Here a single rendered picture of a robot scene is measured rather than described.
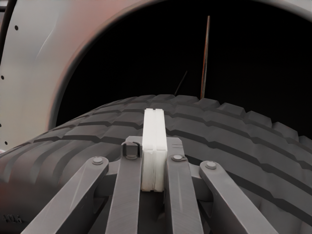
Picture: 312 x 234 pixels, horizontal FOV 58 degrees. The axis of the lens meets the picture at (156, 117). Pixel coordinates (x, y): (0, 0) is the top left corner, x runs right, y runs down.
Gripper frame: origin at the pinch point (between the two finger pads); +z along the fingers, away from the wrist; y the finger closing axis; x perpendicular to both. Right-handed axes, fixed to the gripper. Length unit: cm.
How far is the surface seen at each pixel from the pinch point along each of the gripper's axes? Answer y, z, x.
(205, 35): 14, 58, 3
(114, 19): -7.5, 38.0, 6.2
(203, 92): 15, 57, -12
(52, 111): -23, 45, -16
